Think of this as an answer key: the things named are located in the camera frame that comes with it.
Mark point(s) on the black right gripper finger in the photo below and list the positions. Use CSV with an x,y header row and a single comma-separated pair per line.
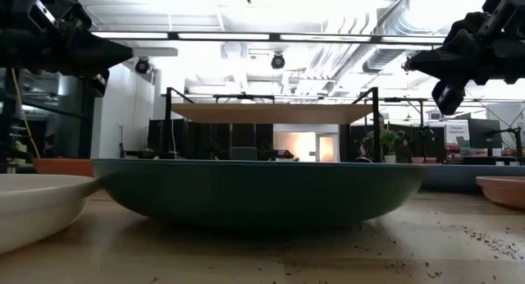
x,y
439,64
448,97

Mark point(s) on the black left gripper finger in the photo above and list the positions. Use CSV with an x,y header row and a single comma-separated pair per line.
x,y
98,54
101,83

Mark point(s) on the blue-grey plate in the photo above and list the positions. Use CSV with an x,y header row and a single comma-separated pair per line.
x,y
459,177

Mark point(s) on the orange plate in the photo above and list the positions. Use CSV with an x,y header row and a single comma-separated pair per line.
x,y
61,168

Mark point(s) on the peach plate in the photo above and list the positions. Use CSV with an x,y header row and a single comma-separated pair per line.
x,y
504,191

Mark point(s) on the white plate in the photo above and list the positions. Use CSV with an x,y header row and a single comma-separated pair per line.
x,y
33,210

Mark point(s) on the teal plate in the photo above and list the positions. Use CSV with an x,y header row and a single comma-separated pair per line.
x,y
262,193

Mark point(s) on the white printed sign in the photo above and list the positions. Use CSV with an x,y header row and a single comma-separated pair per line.
x,y
456,132

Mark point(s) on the black metal rack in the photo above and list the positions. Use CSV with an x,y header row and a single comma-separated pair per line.
x,y
85,124

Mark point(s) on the dark background monitor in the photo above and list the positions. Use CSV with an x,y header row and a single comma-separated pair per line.
x,y
484,134

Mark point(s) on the small pink pot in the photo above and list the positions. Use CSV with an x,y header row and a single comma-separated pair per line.
x,y
417,159

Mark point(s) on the cluttered background desk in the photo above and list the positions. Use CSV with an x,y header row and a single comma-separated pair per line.
x,y
480,158

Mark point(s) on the leafy plant in white pot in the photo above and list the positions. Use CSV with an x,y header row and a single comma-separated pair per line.
x,y
389,142

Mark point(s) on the LED light bar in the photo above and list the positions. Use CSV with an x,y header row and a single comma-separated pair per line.
x,y
225,36

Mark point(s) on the bright glass door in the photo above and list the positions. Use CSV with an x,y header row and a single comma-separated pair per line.
x,y
327,148

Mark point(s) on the black partition panels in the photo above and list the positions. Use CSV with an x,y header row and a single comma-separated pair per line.
x,y
242,134

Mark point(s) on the grey chair back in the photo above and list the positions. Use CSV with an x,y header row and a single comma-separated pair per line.
x,y
243,153

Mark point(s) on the wooden shelf with black frame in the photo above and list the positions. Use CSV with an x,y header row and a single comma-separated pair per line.
x,y
270,113

